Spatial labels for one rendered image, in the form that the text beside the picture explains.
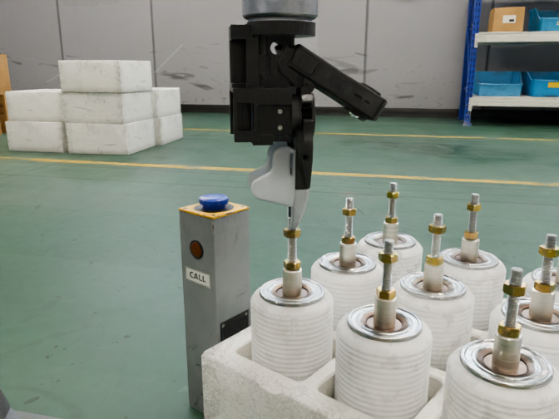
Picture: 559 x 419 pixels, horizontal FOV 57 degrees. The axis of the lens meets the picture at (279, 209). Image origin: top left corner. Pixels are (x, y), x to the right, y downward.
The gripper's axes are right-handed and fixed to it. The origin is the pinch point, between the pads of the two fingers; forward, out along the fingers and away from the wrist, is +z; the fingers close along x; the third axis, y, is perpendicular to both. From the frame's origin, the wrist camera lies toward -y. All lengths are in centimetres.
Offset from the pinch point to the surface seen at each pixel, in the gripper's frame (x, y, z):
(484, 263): -4.8, -25.7, 9.0
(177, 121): -326, 28, 22
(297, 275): 1.0, 0.3, 6.8
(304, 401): 10.3, 1.1, 16.4
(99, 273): -73, 37, 34
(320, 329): 4.0, -1.8, 12.1
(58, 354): -34, 38, 34
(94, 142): -267, 74, 27
